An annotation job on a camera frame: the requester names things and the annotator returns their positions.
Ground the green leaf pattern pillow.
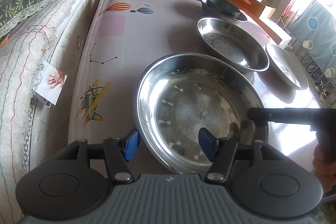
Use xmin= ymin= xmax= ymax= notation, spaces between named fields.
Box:
xmin=0 ymin=0 xmax=53 ymax=38

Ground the person's right hand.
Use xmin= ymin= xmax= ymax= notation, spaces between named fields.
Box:
xmin=313 ymin=144 xmax=336 ymax=192

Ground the patterned pink tablecloth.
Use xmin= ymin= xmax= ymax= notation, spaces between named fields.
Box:
xmin=68 ymin=0 xmax=319 ymax=176

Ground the large steel plate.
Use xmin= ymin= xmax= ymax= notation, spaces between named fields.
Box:
xmin=133 ymin=53 xmax=270 ymax=174

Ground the white quilted mattress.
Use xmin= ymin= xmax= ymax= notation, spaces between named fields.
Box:
xmin=1 ymin=0 xmax=100 ymax=223

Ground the orange cardboard box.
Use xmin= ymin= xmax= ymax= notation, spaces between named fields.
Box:
xmin=230 ymin=0 xmax=276 ymax=18

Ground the white ceramic printed plate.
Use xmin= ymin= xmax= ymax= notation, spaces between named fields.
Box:
xmin=265 ymin=43 xmax=309 ymax=90

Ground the blue circle pattern curtain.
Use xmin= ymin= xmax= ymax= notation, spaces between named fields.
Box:
xmin=288 ymin=2 xmax=335 ymax=82

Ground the white hand print card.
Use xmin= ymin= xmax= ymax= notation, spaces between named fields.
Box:
xmin=35 ymin=62 xmax=67 ymax=107

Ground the teal ceramic bowl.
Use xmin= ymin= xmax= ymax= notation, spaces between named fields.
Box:
xmin=206 ymin=0 xmax=240 ymax=19

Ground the steel bowl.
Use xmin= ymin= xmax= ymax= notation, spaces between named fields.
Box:
xmin=200 ymin=0 xmax=247 ymax=22

